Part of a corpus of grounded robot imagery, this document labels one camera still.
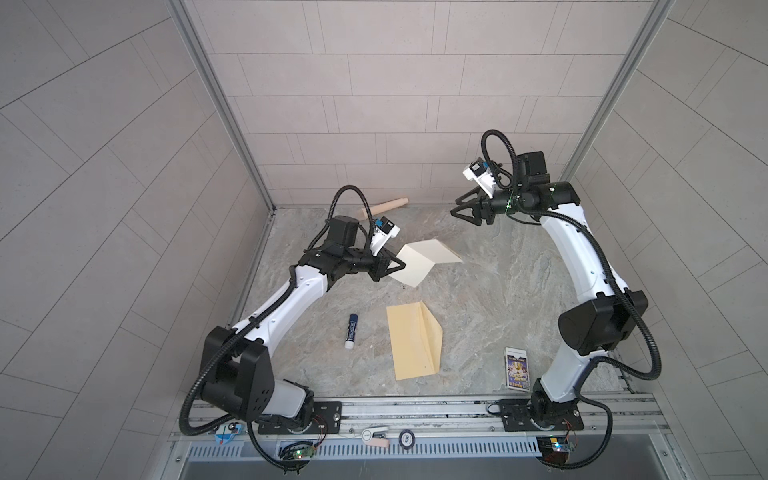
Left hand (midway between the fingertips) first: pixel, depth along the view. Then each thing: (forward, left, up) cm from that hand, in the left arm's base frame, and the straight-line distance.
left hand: (408, 261), depth 75 cm
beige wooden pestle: (+36, +12, -20) cm, 43 cm away
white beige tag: (-35, +7, -19) cm, 41 cm away
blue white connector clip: (-36, +42, -18) cm, 58 cm away
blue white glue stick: (-14, +16, -21) cm, 29 cm away
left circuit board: (-38, +24, -18) cm, 49 cm away
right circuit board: (-37, -34, -21) cm, 54 cm away
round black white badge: (-36, 0, -20) cm, 41 cm away
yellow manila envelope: (-13, -3, -22) cm, 25 cm away
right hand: (+10, -12, +10) cm, 18 cm away
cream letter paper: (+1, -3, 0) cm, 3 cm away
